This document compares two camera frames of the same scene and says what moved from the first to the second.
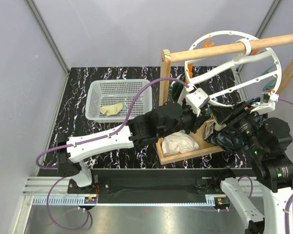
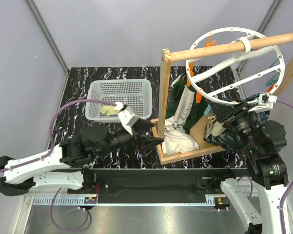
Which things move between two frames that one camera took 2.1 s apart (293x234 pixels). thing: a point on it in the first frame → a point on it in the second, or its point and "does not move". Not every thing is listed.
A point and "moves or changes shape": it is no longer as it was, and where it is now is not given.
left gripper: (197, 121) → (146, 142)
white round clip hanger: (234, 79) moves or changes shape
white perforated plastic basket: (111, 100) does not move
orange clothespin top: (205, 45) does not move
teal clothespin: (270, 85) → (207, 109)
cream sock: (210, 126) moves or changes shape
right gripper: (231, 115) does not move
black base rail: (163, 182) does not move
